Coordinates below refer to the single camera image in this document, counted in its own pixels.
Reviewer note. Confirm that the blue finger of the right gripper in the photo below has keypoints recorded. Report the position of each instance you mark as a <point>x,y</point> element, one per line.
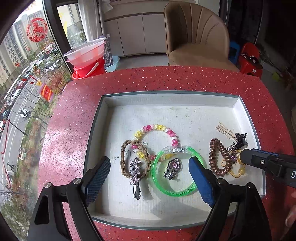
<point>281,167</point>

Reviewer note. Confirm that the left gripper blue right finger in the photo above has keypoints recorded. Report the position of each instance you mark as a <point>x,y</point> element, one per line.
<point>250,220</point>

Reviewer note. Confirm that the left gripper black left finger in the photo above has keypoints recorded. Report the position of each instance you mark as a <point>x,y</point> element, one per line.
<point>48,221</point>

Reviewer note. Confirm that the small silver heart charm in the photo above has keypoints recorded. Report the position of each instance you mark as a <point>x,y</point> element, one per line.
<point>233,153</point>

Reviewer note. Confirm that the silver heart pendant brooch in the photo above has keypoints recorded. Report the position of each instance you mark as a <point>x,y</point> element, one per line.
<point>173,169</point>

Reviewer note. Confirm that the silver star hair clip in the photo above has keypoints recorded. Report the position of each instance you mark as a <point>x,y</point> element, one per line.
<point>134,178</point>

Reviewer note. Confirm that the green translucent bangle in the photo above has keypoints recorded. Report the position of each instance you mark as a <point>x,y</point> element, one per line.
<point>184,184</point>

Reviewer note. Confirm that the grey white jewelry tray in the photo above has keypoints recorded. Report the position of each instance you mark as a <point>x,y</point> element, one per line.
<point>149,138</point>

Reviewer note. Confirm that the black hair claw clip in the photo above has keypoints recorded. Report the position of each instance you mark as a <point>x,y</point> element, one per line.
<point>240,140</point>

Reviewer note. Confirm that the beige bobby hairpin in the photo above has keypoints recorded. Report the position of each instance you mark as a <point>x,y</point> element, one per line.
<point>225,131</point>

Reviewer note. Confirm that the red plastic stool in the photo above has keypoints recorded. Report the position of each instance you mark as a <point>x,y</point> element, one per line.
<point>248,60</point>

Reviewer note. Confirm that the blue plastic stool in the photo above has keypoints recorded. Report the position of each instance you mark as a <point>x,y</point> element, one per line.
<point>234,50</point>

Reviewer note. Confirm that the red plastic bucket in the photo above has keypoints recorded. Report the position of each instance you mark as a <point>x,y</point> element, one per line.
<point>95,68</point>

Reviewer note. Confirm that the light blue basin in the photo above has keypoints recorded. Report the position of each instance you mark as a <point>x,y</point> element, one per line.
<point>114,66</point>

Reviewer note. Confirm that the beige upholstered chair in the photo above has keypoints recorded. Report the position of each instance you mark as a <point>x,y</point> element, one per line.
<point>196,36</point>

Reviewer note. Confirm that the translucent pink plastic basin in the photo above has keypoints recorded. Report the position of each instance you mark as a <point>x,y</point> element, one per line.
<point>86,53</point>

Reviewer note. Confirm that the red horse window decal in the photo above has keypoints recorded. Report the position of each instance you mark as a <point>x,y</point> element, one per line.
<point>37,30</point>

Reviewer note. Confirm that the white cabinet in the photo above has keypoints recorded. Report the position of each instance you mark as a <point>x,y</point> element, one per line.
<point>136,27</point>

